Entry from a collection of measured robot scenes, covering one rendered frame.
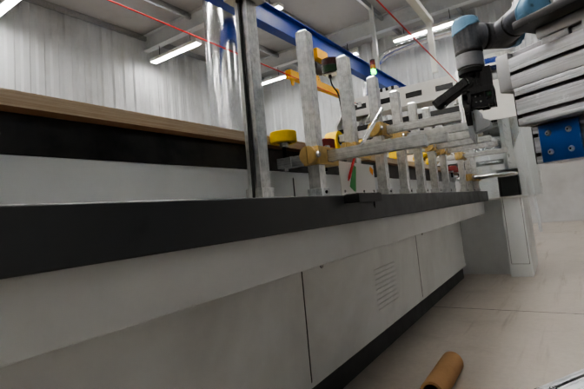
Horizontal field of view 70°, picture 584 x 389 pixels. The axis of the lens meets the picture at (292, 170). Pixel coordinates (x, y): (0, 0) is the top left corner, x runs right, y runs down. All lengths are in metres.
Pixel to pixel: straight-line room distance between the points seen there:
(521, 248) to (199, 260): 3.27
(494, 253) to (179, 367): 3.27
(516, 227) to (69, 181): 3.40
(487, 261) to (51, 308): 3.65
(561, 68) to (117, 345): 1.06
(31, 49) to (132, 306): 8.51
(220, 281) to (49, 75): 8.38
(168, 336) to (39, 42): 8.39
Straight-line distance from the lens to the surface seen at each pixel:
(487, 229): 3.95
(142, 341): 0.96
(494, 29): 1.36
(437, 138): 1.30
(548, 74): 1.07
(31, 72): 8.92
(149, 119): 0.94
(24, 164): 0.83
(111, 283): 0.66
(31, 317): 0.61
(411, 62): 11.14
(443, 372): 1.66
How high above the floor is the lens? 0.66
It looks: 6 degrees up
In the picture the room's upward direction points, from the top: 5 degrees counter-clockwise
